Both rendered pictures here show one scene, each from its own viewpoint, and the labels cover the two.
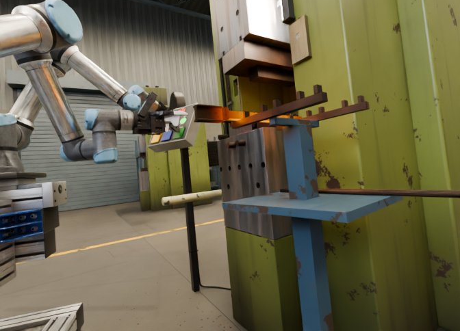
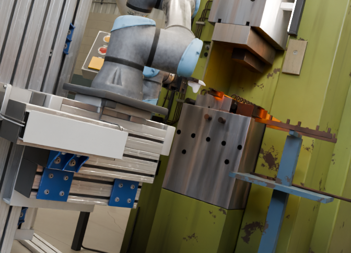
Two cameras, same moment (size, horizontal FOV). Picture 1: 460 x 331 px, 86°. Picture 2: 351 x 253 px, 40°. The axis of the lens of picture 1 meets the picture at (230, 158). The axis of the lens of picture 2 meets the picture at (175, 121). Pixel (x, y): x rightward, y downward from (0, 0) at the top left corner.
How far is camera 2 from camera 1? 1.47 m
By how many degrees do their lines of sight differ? 27
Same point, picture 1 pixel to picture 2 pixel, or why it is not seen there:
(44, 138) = not seen: outside the picture
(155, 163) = not seen: outside the picture
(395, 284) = not seen: outside the picture
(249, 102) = (211, 70)
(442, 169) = (339, 189)
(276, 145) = (252, 134)
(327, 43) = (315, 74)
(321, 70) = (303, 90)
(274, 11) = (278, 10)
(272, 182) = (241, 163)
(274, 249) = (225, 217)
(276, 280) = (218, 241)
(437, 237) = (318, 238)
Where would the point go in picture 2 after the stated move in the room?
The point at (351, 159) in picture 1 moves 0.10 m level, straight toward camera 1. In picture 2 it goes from (302, 165) to (308, 167)
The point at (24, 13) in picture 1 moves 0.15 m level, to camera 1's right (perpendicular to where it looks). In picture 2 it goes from (188, 0) to (224, 15)
